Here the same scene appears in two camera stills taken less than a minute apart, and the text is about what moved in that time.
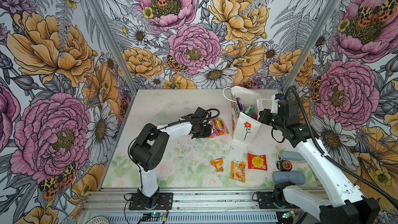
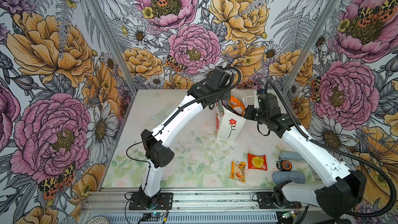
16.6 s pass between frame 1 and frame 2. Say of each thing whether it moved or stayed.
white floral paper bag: moved
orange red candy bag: moved
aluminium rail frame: stayed
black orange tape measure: stayed
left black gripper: moved
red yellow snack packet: stayed
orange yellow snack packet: stayed
